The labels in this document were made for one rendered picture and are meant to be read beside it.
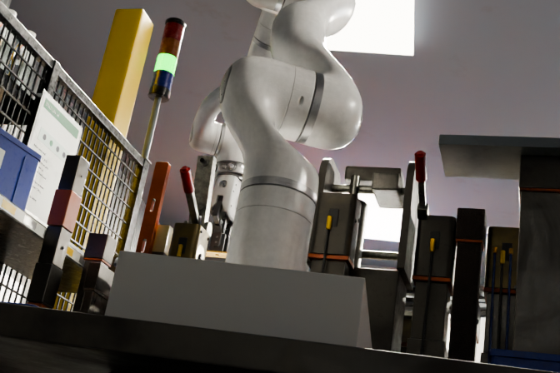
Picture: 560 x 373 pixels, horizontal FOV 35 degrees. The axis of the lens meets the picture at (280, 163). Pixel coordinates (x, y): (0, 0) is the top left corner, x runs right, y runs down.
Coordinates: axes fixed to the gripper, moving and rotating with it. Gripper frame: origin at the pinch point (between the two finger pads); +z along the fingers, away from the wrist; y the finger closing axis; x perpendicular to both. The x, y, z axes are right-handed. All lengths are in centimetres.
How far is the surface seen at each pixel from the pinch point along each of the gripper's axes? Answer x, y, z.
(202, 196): -0.6, -16.2, -4.6
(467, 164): -56, -33, -7
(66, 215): 28.3, -18.3, 2.0
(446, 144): -53, -40, -7
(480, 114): -22, 385, -234
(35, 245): 36.3, -14.2, 7.9
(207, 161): -0.9, -17.7, -12.0
